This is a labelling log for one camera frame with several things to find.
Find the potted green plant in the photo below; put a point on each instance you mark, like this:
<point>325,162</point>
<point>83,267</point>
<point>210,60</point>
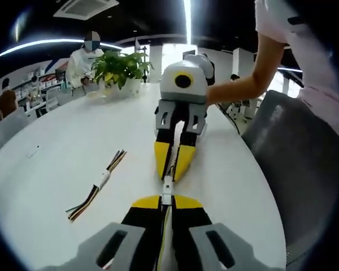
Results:
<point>118,67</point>

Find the straight ceiling light strip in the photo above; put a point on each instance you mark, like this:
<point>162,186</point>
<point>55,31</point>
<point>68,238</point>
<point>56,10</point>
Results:
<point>187,19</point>

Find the storage shelves with boxes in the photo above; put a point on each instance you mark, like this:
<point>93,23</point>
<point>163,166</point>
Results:
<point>42,82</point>

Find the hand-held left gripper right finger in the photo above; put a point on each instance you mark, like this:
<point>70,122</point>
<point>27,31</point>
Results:
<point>195,234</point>

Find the grey office chair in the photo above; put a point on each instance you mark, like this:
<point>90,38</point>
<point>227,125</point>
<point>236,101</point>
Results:
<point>288,175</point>

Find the curved ceiling light strip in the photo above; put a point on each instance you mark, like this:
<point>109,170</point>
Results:
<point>45,43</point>

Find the seated person at left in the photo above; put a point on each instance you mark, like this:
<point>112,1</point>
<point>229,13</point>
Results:
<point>5,130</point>

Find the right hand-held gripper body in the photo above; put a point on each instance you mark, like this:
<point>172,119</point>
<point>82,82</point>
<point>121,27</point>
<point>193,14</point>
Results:
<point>169,90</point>

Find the person in pink shirt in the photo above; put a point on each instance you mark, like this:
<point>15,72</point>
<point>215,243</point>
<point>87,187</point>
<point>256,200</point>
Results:
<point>322,70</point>

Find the ceiling air conditioner panel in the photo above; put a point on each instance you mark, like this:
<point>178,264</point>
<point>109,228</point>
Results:
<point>84,8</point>

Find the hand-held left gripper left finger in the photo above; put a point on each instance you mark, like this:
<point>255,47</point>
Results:
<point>135,231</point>

